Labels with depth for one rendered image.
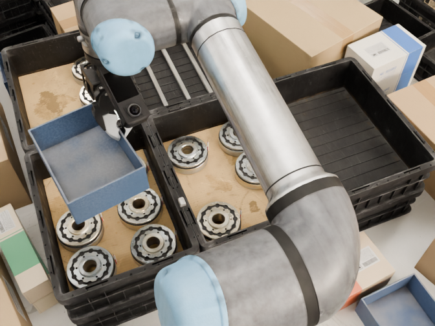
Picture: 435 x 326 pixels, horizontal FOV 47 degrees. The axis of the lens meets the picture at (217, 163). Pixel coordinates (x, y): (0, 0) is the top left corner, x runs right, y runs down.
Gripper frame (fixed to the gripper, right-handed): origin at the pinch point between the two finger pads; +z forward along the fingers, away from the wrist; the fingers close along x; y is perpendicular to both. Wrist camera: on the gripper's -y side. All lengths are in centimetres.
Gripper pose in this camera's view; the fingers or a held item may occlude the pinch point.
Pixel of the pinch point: (122, 136)
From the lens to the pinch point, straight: 98.6
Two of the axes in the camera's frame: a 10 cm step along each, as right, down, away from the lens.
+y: -5.1, -6.8, 5.2
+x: -8.6, 3.7, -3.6
